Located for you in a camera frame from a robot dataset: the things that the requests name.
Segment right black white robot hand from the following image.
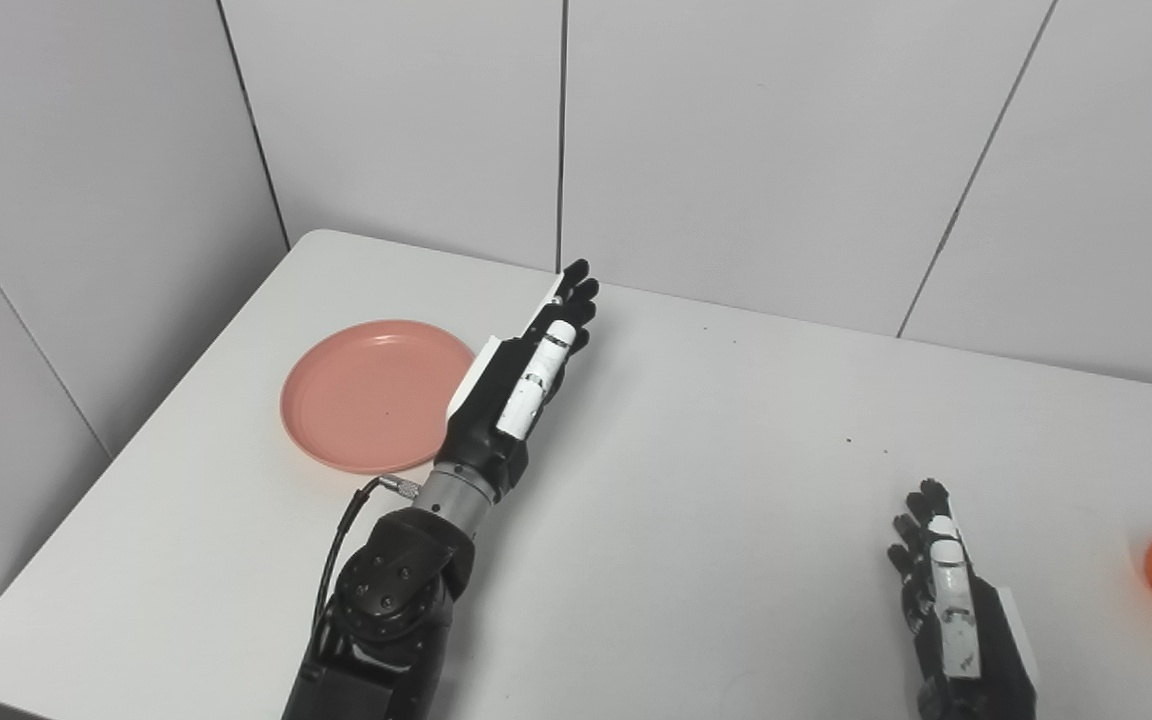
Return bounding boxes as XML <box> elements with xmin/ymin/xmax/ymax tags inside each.
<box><xmin>887</xmin><ymin>479</ymin><xmax>1040</xmax><ymax>720</ymax></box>

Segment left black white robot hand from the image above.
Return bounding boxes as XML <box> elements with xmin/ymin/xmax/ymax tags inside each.
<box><xmin>433</xmin><ymin>259</ymin><xmax>601</xmax><ymax>501</ymax></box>

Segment pink round plate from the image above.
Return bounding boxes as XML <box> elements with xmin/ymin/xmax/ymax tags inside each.
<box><xmin>280</xmin><ymin>320</ymin><xmax>477</xmax><ymax>475</ymax></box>

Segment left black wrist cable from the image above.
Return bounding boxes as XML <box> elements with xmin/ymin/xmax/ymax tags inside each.
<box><xmin>311</xmin><ymin>475</ymin><xmax>424</xmax><ymax>641</ymax></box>

